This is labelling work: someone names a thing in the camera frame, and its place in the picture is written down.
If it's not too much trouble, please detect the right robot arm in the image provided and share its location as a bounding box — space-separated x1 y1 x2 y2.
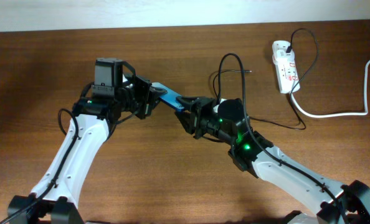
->
176 96 370 223

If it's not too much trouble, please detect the white power strip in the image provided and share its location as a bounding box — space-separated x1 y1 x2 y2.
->
272 40 299 94

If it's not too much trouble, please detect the blue Samsung Galaxy smartphone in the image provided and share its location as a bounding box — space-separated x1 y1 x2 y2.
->
152 82 184 112

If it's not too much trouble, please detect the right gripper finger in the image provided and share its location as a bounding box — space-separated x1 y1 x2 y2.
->
174 111 195 134
176 96 201 109

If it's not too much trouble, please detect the white USB charger adapter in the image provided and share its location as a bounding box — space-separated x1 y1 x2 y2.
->
272 49 295 65

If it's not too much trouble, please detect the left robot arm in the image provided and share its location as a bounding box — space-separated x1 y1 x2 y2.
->
3 58 167 223

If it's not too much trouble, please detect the black USB charging cable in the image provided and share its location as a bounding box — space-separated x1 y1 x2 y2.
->
212 27 320 131

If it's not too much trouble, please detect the white power strip cord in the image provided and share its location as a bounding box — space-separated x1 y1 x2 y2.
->
290 55 370 119

